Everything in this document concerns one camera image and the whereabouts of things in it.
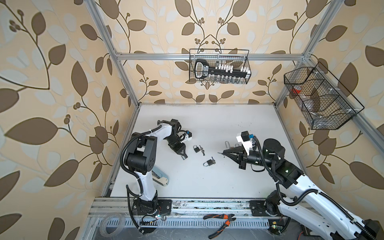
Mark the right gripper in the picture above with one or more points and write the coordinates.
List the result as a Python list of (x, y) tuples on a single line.
[(237, 157)]

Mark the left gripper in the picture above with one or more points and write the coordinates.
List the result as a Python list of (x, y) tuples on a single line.
[(180, 149)]

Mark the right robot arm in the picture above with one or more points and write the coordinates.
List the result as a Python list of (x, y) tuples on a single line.
[(297, 197)]

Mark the red cap item in basket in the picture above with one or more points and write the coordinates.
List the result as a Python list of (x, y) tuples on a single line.
[(296, 89)]

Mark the wire basket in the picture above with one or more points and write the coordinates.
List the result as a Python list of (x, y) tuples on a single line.
[(235, 57), (325, 102)]

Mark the back wire basket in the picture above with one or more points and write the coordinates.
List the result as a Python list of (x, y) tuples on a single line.
[(235, 57)]

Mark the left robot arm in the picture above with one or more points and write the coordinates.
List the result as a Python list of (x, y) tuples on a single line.
[(138, 159)]

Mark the right wire basket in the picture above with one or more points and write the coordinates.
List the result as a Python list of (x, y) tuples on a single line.
[(325, 102)]

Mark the clear tape roll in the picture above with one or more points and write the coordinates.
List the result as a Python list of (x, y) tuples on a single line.
[(112, 225)]

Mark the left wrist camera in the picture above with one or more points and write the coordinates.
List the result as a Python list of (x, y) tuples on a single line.
[(186, 136)]

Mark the black padlock with keys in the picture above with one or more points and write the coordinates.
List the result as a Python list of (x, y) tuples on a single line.
[(198, 149)]

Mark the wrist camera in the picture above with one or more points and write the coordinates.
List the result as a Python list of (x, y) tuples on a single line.
[(186, 136), (247, 141)]

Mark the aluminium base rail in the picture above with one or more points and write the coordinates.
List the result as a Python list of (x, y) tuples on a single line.
[(189, 213)]

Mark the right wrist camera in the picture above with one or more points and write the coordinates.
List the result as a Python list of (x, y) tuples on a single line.
[(247, 141)]

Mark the black white tool in basket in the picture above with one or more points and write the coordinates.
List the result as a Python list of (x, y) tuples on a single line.
[(202, 69)]

